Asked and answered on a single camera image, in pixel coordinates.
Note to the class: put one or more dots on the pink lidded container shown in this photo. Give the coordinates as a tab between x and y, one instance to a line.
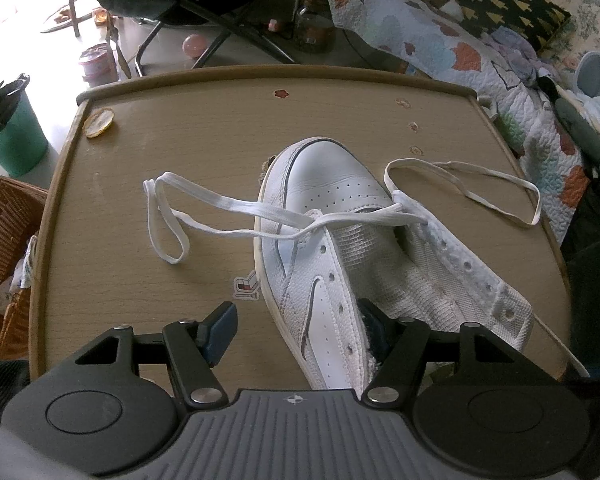
97	65

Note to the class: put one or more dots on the small pink toy block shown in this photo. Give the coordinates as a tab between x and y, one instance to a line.
273	24

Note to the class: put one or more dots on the wicker basket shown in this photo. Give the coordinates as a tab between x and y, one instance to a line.
5	210

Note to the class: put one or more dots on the white sneaker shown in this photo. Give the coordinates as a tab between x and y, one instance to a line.
330	180

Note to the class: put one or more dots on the white shoelace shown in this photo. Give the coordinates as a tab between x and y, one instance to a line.
220	200

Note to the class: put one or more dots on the black trash bag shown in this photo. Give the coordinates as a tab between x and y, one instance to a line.
0	105

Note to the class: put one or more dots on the green trash bin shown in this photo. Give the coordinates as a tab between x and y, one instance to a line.
15	140

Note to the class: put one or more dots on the crumpled paper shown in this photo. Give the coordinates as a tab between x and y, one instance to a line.
27	265

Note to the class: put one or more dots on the yellow cartoon sticker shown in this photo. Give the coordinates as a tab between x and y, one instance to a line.
265	166

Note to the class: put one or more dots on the brown glass jar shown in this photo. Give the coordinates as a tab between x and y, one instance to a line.
315	30

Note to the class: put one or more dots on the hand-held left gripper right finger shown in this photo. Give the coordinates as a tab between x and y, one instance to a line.
377	329

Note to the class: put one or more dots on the pale lilac cloth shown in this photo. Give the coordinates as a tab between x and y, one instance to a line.
512	45

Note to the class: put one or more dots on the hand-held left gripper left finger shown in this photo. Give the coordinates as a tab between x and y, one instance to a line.
220	332

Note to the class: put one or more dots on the orange plastic bowl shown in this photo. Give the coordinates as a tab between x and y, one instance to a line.
100	16

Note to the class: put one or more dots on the small red sticker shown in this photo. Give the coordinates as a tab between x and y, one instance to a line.
281	93

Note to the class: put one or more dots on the black gold tree pillow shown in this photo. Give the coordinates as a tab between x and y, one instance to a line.
510	5

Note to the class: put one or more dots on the torn sticker residue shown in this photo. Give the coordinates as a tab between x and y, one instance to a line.
403	103
413	126
417	150

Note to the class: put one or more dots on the pink ball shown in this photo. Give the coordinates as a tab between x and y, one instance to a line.
192	44

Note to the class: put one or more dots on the round tan disc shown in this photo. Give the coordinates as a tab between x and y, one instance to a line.
98	123

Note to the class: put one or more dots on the floral sofa cover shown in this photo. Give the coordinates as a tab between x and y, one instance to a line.
590	0

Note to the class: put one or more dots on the person's dark ribbed clothing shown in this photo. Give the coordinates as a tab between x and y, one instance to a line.
0	390

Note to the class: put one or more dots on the patchwork quilt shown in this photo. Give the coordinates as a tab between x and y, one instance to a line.
430	25

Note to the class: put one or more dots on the grey slipper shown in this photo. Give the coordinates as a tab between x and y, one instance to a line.
595	70

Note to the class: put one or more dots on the turned wooden post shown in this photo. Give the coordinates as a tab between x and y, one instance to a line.
116	40

